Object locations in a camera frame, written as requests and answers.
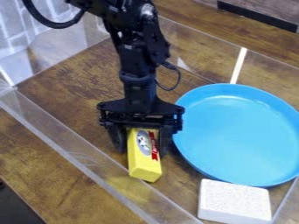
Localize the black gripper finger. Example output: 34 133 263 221
106 124 126 153
157 127 173 157

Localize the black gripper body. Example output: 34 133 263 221
97 72 184 133

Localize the yellow butter block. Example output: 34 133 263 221
126 128 162 183

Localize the blue round tray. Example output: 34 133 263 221
173 83 299 187

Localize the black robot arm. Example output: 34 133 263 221
65 0 184 155

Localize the white speckled sponge block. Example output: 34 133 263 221
197 178 272 224

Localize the dark wooden furniture edge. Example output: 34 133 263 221
217 0 299 33

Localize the clear acrylic enclosure wall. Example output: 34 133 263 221
0 0 299 224

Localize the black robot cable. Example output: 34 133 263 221
21 0 88 30

